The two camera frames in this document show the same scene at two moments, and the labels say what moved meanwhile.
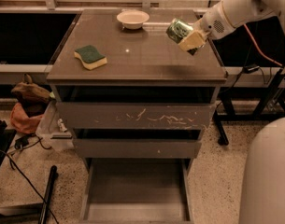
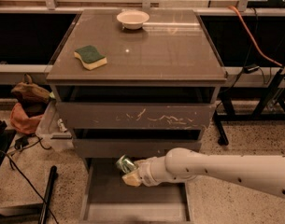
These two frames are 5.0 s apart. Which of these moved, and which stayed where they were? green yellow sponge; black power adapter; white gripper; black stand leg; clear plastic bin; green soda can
Moved: green soda can; white gripper
Stayed: black stand leg; clear plastic bin; black power adapter; green yellow sponge
